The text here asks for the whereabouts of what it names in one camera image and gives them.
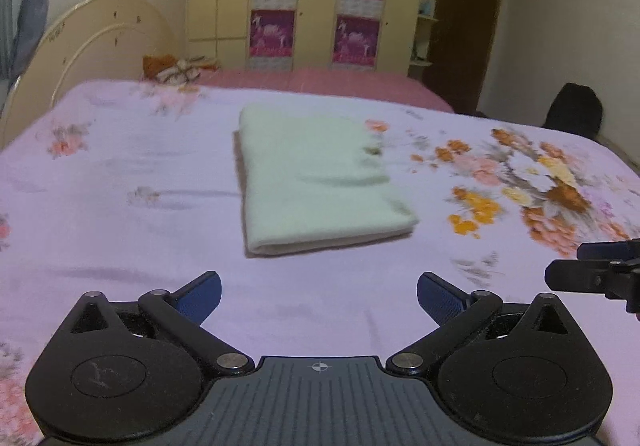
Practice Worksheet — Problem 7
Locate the pink checked bed cover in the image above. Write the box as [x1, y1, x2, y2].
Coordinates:
[196, 68, 454, 113]

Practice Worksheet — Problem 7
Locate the cream white small garment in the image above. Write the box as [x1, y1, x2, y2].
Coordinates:
[238, 104, 419, 256]

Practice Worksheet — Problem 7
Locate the lower left magenta poster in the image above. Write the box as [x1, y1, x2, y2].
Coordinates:
[247, 10, 295, 71]

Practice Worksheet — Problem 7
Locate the cream corner shelf unit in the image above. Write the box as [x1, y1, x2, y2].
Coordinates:
[408, 0, 438, 80]

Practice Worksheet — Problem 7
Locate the lilac floral bed sheet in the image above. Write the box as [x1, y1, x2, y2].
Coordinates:
[1, 82, 639, 445]

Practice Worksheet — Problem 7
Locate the black chair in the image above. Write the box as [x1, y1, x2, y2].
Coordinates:
[542, 83, 603, 140]

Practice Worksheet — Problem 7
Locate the orange patterned pillow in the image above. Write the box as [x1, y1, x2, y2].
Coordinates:
[142, 54, 219, 86]

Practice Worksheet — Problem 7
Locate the dark brown wooden door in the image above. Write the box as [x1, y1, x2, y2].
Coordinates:
[422, 0, 501, 115]

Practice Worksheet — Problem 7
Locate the cream arched headboard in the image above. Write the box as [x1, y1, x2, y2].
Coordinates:
[1, 0, 178, 147]

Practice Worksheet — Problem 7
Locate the lower right magenta poster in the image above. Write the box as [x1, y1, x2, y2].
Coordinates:
[332, 14, 380, 71]

